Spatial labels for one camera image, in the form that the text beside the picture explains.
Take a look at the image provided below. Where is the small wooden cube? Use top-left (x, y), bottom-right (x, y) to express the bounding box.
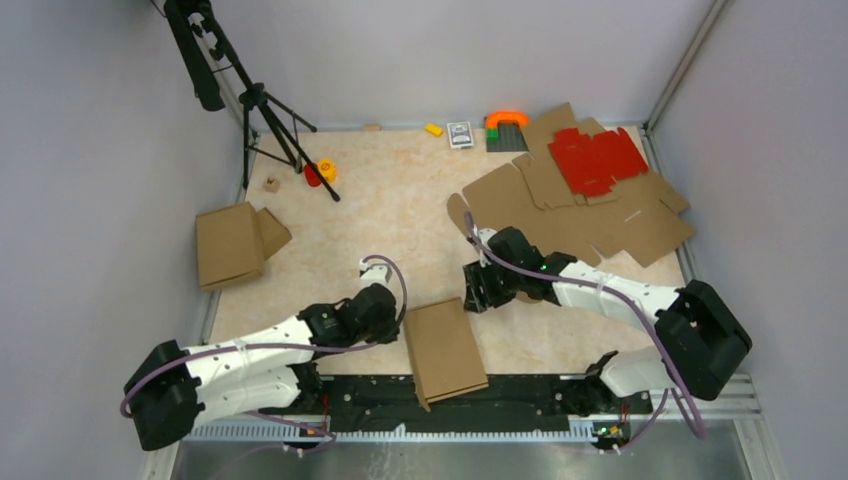
top-left (262, 176), bottom-right (281, 193)

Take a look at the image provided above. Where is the yellow small block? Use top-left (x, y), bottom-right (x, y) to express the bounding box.
top-left (424, 123), bottom-right (444, 137)

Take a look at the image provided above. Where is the black camera tripod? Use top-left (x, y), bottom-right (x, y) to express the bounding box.
top-left (154, 0), bottom-right (341, 202)

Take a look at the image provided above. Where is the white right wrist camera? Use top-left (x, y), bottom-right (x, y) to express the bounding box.
top-left (475, 228), bottom-right (497, 267)

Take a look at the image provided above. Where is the yellow round toy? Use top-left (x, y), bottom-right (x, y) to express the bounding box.
top-left (317, 158), bottom-right (338, 184)

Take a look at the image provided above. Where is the small brown cardboard blank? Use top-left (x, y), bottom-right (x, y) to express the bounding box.
top-left (512, 152), bottom-right (619, 210)

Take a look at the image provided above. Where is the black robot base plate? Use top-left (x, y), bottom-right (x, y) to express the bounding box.
top-left (260, 374), bottom-right (654, 438)

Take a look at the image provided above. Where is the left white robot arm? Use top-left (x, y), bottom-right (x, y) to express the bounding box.
top-left (120, 284), bottom-right (399, 452)

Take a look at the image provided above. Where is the purple cable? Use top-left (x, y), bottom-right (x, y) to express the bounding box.
top-left (119, 254), bottom-right (409, 455)
top-left (463, 211), bottom-right (708, 455)

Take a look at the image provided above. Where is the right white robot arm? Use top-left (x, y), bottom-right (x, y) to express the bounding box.
top-left (463, 227), bottom-right (753, 412)

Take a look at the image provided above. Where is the large brown cardboard sheet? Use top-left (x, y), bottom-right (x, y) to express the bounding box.
top-left (447, 103), bottom-right (696, 267)

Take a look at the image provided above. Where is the brown cardboard box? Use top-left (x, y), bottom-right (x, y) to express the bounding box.
top-left (195, 202), bottom-right (292, 291)
top-left (403, 297), bottom-right (489, 412)

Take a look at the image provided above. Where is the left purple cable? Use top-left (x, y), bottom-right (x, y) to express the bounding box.
top-left (119, 254), bottom-right (409, 455)

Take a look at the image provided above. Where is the folded brown cardboard box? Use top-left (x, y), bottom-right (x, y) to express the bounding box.
top-left (195, 202), bottom-right (292, 291)

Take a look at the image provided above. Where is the grey lego base plate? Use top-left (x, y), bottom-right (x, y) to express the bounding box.
top-left (486, 124), bottom-right (528, 153)

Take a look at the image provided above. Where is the orange horseshoe toy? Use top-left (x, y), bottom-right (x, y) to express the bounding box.
top-left (484, 111), bottom-right (530, 130)

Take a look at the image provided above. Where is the red flat cardboard blank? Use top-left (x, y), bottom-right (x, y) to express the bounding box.
top-left (548, 128), bottom-right (648, 199)

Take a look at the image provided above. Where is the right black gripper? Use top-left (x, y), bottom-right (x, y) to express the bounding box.
top-left (464, 256), bottom-right (523, 314)

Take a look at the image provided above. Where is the playing card deck box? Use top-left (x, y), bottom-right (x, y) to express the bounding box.
top-left (446, 121), bottom-right (474, 150)

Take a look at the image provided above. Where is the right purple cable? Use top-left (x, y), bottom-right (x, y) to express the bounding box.
top-left (463, 211), bottom-right (708, 455)

